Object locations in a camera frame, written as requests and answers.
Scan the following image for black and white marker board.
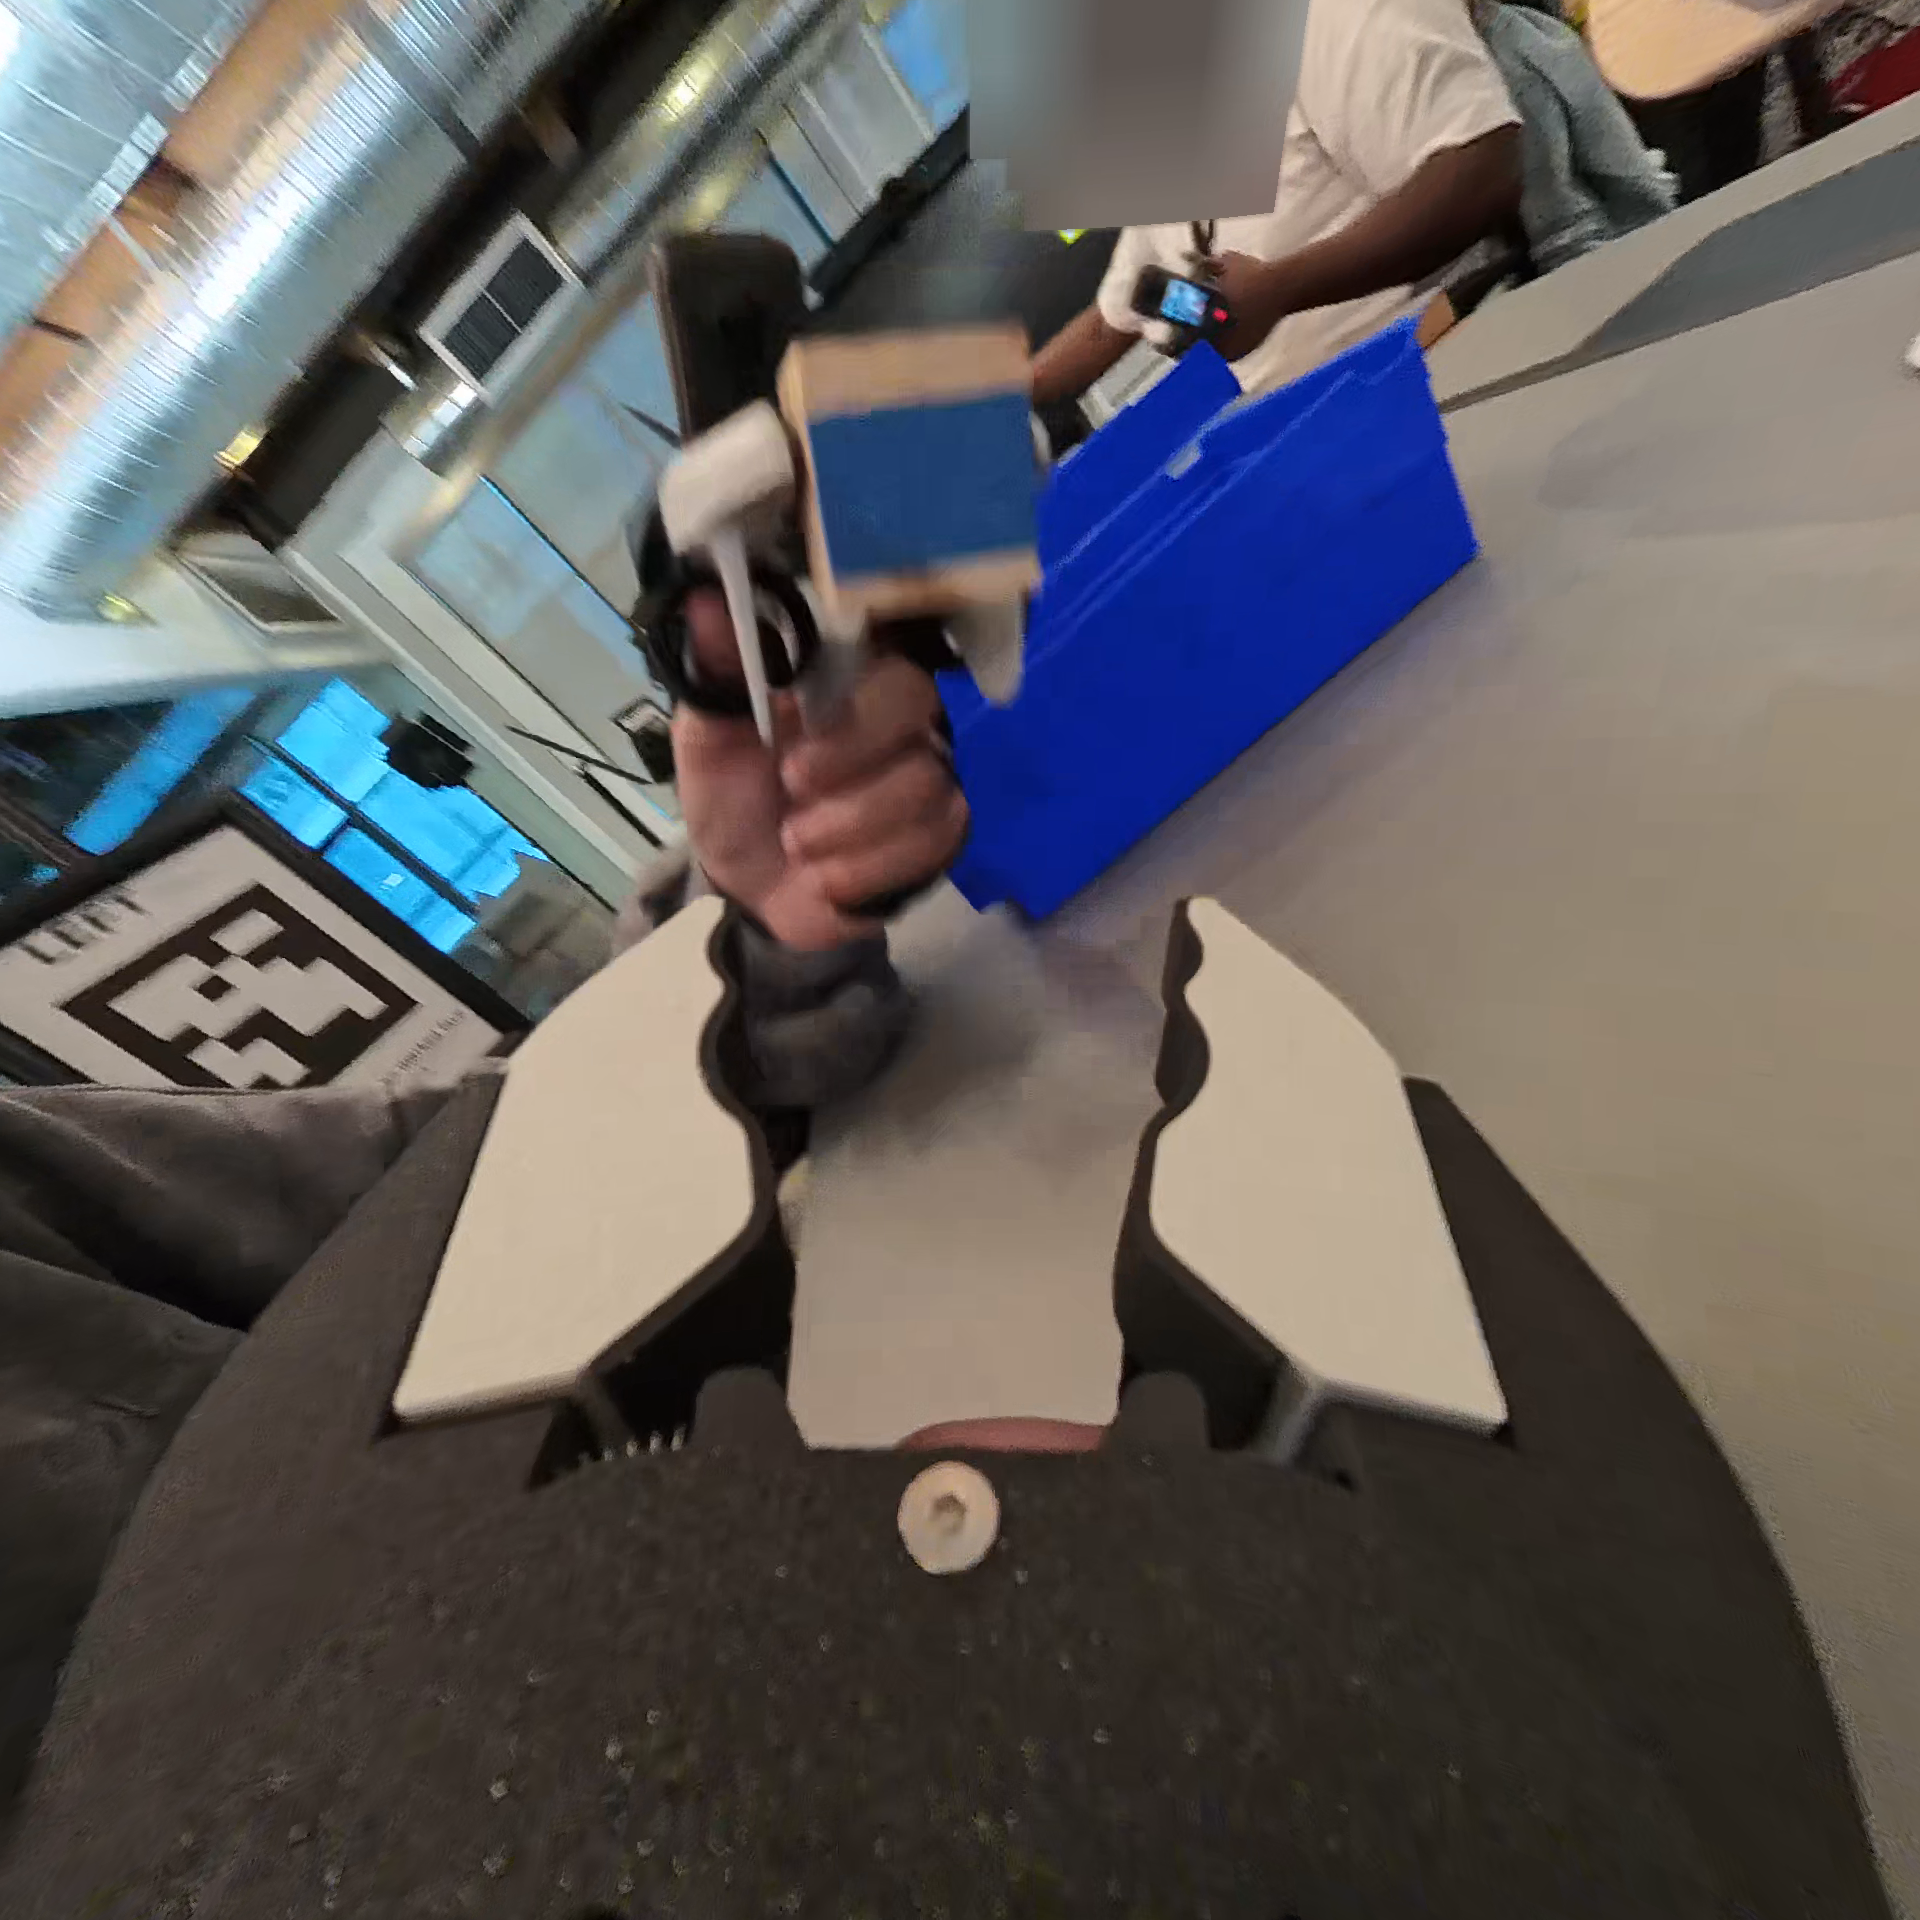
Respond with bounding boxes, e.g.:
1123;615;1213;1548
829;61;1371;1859
0;815;518;1088

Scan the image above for person's left forearm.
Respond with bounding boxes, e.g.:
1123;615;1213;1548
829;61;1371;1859
0;885;922;1338

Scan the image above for person's left hand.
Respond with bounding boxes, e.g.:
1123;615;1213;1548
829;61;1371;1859
668;674;972;946

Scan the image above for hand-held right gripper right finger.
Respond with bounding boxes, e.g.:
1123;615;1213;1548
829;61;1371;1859
1118;895;1508;1466

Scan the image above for white vent grille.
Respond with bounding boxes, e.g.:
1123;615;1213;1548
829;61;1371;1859
416;218;588;383

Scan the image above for blue plastic bin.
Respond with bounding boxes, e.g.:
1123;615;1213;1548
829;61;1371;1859
936;315;1483;922

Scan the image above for instruction board on white stand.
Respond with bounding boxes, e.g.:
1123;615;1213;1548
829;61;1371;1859
1581;0;1823;99

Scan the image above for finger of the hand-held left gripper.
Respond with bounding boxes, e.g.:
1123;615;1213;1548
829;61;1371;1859
950;584;1037;710
661;412;806;551

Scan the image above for grey desk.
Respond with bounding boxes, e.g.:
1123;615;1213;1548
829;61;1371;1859
786;88;1920;1920

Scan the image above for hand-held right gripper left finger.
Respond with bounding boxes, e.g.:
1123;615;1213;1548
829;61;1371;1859
391;895;798;1466

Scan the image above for thin silver ventilation duct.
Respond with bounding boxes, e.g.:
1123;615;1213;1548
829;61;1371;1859
391;0;858;495

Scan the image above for window with blue daylight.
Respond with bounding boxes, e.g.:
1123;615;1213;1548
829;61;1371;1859
67;674;558;954

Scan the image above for wide silver ventilation duct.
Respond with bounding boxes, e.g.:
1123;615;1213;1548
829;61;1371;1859
0;0;496;616

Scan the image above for wooden cube blue tape stripe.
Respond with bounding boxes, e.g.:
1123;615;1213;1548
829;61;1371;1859
778;323;1044;619

